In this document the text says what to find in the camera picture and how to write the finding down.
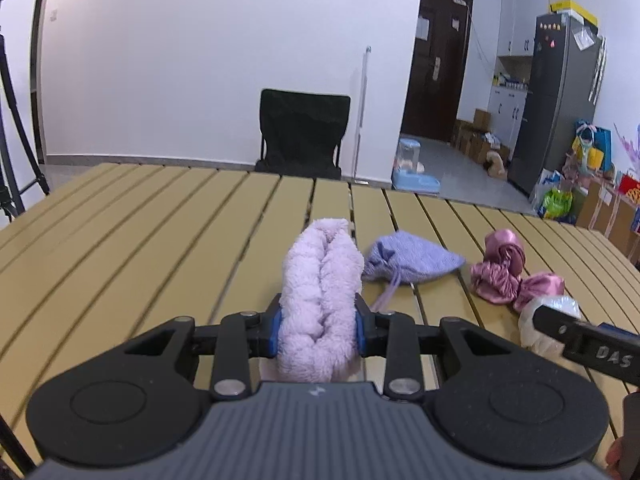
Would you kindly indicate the grey refrigerator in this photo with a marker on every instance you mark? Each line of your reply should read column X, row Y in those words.
column 555, row 110

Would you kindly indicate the small cardboard box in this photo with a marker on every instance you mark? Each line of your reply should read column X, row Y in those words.
column 481, row 120

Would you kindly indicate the white mop pole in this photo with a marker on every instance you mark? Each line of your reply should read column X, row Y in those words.
column 361, row 110

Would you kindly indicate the black tripod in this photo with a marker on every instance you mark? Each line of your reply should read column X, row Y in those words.
column 10, row 110

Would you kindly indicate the tan slatted folding table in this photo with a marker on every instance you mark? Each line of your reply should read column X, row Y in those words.
column 150, row 240

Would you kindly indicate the purple knit pouch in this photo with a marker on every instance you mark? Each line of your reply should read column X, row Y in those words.
column 415, row 260

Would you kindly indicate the purple wall decoration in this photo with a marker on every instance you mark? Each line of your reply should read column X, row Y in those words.
column 631, row 147

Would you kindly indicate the black folding chair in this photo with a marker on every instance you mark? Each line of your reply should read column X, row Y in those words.
column 300, row 130

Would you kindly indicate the white floor cabinet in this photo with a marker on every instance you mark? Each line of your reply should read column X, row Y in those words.
column 506, row 112

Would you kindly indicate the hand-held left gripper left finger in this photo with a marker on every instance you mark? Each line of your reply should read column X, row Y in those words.
column 274, row 332

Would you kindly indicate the purple fuzzy headband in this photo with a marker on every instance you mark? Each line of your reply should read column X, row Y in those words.
column 320, row 300

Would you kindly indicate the white wall cabinet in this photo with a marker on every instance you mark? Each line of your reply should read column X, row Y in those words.
column 522, row 20

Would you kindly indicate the green bag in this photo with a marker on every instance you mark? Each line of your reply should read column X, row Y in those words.
column 557, row 205

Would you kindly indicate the clear plastic bag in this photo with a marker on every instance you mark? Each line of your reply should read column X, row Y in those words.
column 550, row 305

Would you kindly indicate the yellow box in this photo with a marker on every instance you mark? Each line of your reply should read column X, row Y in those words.
column 575, row 10

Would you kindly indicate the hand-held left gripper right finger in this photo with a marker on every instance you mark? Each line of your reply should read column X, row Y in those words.
column 362, row 332

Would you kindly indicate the blue gift bag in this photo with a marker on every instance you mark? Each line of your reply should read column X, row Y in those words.
column 602, row 140

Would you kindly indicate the pink satin cloth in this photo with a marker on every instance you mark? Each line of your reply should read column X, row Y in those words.
column 500, row 275

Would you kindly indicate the large cardboard box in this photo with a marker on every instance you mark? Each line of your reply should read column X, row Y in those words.
column 602, row 215

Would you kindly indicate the blue pet water dispenser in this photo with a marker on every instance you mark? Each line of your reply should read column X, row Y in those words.
column 412, row 170

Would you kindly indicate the yellow gift bag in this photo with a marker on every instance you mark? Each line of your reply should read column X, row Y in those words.
column 595, row 158

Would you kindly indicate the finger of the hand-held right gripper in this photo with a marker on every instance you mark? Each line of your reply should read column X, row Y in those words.
column 620, row 329
column 550, row 317

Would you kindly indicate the open cardboard box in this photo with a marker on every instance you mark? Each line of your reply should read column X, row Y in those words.
column 470, row 142

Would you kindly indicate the dark brown door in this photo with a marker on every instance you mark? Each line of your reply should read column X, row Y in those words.
column 435, row 90

